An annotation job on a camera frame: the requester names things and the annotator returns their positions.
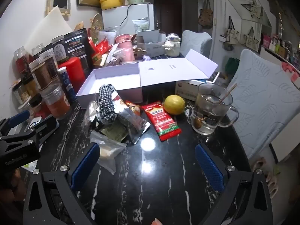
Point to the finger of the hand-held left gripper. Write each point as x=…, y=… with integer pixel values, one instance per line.
x=44, y=127
x=18, y=119

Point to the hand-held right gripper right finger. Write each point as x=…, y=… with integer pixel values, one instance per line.
x=208, y=166

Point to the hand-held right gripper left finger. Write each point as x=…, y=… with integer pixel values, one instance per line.
x=85, y=164

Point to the clear plastic bag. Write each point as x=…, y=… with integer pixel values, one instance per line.
x=107, y=150

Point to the pale green sachet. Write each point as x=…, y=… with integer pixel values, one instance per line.
x=114, y=131

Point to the silver foil packet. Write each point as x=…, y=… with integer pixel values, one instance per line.
x=131, y=121

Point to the black white checkered cloth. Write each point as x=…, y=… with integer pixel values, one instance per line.
x=106, y=105

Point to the white gift box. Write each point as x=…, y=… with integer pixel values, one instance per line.
x=112, y=75

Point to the person's left hand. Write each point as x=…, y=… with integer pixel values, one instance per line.
x=11, y=185

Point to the person's right hand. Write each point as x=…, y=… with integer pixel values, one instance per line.
x=156, y=222

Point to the clear cup of orange powder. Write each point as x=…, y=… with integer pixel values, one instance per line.
x=56, y=103

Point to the gold spoon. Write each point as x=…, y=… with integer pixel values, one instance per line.
x=199, y=123

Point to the glass mug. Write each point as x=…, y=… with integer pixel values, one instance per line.
x=211, y=121

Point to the blue tablet tube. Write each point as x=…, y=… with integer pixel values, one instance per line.
x=66, y=84

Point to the crinkled clear wrapper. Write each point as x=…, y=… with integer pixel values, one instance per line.
x=91, y=112

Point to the row of clear spice jars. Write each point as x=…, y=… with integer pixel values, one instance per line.
x=42, y=75

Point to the person's foot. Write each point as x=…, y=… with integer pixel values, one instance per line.
x=259, y=164

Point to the red canister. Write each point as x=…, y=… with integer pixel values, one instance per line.
x=71, y=75

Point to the large red snack packet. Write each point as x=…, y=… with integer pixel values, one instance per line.
x=161, y=121

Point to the yellow lemon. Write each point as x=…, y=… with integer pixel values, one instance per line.
x=174, y=105

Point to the small red candy packet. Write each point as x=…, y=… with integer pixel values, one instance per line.
x=134, y=107

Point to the cream medicine box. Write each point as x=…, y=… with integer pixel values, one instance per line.
x=185, y=91

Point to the black-label clear jar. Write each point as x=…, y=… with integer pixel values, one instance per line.
x=59, y=49

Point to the white teal-edged box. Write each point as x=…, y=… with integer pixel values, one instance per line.
x=199, y=82

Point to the chair with pale blue cover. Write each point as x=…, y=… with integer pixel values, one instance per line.
x=262, y=98
x=195, y=42

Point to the black printed pouch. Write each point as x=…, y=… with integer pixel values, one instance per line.
x=77, y=44

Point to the white foam board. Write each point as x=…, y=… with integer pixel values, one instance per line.
x=51, y=28

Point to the red paper packet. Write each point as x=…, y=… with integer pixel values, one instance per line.
x=103, y=48

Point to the green bag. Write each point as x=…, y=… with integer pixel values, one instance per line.
x=232, y=65

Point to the pink cup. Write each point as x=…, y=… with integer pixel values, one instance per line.
x=125, y=46

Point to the woven straw fan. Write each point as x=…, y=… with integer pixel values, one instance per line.
x=96, y=25

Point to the white astronaut figure jar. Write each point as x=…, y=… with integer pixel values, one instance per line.
x=171, y=45

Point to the cream tote bag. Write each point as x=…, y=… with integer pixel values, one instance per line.
x=232, y=34
x=252, y=39

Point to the grey open carton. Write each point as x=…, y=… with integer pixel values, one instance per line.
x=150, y=44

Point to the shelf of small bottles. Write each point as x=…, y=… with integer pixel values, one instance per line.
x=279, y=46

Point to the white green pouch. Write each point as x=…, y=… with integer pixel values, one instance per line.
x=140, y=25

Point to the white fridge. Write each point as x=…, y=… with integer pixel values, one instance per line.
x=138, y=11

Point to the brown tote bag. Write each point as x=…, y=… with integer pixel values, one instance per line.
x=205, y=16

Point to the dark brown door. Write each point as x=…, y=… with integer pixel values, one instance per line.
x=167, y=14

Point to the wooden wall intercom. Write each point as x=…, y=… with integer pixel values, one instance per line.
x=58, y=3

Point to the white house-shaped wall board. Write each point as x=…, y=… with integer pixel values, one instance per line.
x=236, y=7

